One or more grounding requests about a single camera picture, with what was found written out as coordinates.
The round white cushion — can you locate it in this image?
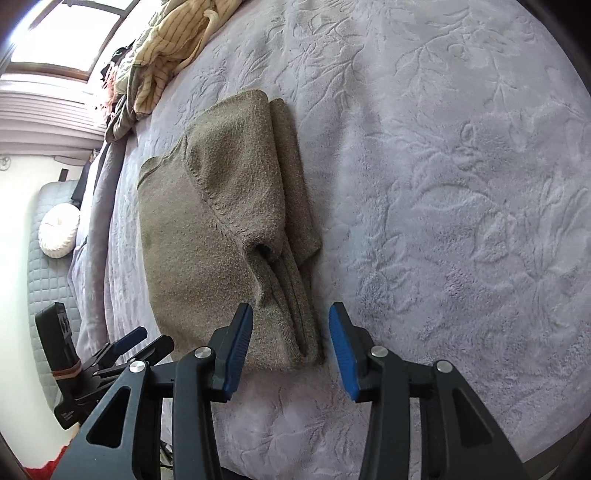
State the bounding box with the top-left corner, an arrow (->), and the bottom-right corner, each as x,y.
39,204 -> 81,257

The grey embossed blanket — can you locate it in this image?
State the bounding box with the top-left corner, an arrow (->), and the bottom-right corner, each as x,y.
68,0 -> 591,480

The white slatted panel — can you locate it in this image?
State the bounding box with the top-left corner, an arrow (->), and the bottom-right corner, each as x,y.
0,78 -> 110,141

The window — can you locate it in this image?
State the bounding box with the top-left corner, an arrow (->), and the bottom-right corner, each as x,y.
8,0 -> 160,83

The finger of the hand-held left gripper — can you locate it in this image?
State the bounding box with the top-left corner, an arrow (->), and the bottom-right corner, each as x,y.
95,326 -> 149,365
134,335 -> 175,367

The tan knit sweater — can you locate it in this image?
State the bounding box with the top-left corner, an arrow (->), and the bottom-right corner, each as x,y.
137,89 -> 324,374

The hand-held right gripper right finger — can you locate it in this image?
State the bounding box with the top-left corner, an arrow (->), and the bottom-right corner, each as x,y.
329,302 -> 527,480

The cream striped garment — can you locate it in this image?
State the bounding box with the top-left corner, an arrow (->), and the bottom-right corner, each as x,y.
133,0 -> 246,114

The grey quilted mattress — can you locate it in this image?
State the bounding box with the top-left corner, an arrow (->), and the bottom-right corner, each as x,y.
27,181 -> 99,412

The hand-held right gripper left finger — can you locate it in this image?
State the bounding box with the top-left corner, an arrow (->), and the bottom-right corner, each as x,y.
48,303 -> 254,480

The olive green garment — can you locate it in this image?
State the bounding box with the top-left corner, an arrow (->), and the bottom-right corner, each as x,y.
104,76 -> 141,143

